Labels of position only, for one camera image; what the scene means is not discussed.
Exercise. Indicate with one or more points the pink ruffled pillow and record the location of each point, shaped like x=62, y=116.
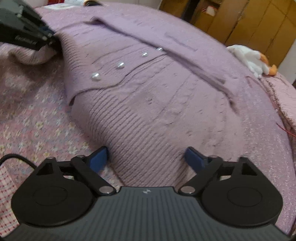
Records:
x=282, y=94

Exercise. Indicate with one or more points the open magazine upper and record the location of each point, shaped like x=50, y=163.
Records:
x=58, y=5

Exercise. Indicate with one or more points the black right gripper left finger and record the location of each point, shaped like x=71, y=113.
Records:
x=57, y=193

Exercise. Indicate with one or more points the yellow wooden wardrobe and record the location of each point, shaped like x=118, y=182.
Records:
x=266, y=26

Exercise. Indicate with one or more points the red white checked cloth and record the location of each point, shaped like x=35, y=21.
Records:
x=8, y=221

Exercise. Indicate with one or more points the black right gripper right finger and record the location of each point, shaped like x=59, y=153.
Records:
x=234, y=193

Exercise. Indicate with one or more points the white orange plush toy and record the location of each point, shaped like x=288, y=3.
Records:
x=254, y=60

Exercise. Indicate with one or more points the lilac knit cardigan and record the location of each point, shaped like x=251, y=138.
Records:
x=147, y=89

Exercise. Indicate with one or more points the pink floral bedspread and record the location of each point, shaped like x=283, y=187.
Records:
x=37, y=121

